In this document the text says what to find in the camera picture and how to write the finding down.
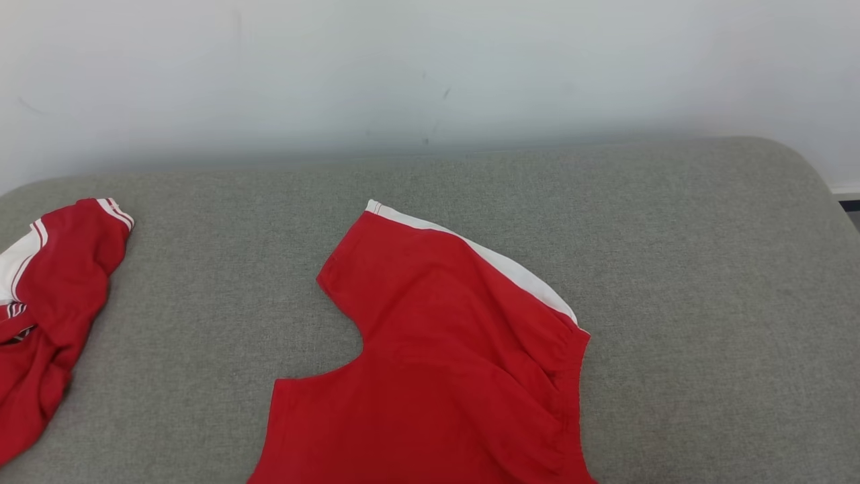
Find red shirt with white panel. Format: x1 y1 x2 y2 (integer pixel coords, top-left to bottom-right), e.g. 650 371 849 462
247 199 599 484

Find red garment with white stripes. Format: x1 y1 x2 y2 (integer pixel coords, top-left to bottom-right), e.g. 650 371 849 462
0 198 135 466

